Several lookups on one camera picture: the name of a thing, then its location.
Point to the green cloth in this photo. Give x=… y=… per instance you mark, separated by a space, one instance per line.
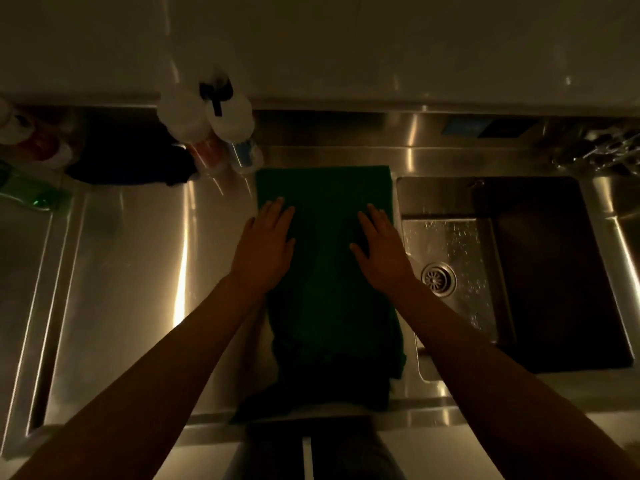
x=327 y=294

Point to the blue sponge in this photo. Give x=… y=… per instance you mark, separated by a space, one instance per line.
x=465 y=126

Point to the green plastic bottle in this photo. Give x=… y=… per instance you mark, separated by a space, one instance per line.
x=30 y=190

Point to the person's right middle finger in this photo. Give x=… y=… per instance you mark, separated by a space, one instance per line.
x=377 y=217

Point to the person's left little finger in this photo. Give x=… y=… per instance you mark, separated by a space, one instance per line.
x=249 y=227

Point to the person's right hand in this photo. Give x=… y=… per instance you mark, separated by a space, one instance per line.
x=386 y=257

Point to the white cap clear bottle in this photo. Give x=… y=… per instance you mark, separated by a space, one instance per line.
x=237 y=132

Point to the person's right forearm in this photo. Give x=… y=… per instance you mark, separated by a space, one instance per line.
x=500 y=394

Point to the black cloth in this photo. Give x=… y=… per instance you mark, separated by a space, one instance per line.
x=130 y=157

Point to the steel sink basin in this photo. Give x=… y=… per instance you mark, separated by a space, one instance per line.
x=545 y=274

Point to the black pump nozzle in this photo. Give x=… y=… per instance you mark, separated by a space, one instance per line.
x=216 y=96

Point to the round sink drain strainer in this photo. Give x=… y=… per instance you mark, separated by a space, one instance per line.
x=438 y=279

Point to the white and red container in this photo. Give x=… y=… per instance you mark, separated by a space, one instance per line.
x=32 y=139

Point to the person's right thumb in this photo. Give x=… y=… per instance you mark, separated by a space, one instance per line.
x=358 y=253

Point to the bunch of metal utensils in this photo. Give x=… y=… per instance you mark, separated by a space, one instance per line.
x=600 y=149

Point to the person's dark trousers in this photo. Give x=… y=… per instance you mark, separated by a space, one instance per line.
x=315 y=452

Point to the person's left thumb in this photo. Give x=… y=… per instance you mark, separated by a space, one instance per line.
x=291 y=246

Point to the person's left middle finger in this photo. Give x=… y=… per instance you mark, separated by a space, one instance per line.
x=276 y=210

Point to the person's left hand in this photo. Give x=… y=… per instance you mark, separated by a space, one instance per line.
x=261 y=254

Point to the person's left forearm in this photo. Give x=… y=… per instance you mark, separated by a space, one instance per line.
x=150 y=389

